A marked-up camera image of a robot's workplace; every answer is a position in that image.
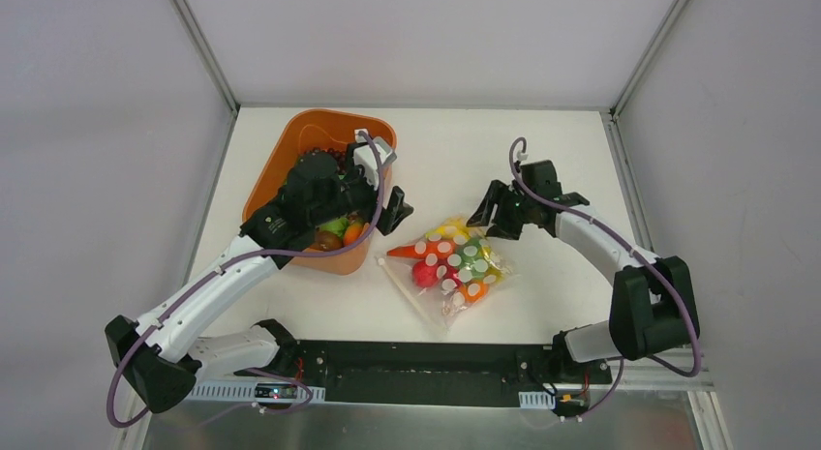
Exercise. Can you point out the orange toy tangerine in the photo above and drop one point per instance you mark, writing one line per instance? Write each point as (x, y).
(473, 291)

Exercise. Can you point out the clear zip top bag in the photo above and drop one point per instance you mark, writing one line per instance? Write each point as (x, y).
(440, 305)

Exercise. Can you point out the orange plastic bin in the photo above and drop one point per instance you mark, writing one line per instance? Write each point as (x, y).
(323, 129)

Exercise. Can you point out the red toy strawberry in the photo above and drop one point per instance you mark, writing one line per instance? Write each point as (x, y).
(425, 274)

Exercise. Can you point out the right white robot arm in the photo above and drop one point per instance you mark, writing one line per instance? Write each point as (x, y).
(652, 306)

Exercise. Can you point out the orange toy carrot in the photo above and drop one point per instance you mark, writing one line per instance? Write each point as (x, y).
(423, 249)

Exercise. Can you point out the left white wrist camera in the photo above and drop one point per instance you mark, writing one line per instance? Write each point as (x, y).
(371, 151)

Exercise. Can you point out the dark purple toy grapes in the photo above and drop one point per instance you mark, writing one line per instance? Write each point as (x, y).
(326, 159)

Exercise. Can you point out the yellow banana bunch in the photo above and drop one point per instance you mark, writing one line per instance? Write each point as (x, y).
(455, 231)

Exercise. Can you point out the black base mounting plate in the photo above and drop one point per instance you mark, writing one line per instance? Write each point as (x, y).
(478, 375)

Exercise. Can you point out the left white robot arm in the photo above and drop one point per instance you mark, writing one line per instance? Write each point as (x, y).
(163, 354)

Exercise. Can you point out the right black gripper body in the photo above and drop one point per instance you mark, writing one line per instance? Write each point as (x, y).
(510, 208)

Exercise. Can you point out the orange green toy mango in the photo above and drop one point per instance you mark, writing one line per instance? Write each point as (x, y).
(353, 231)

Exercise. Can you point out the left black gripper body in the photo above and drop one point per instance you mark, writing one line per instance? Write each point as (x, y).
(378, 194)

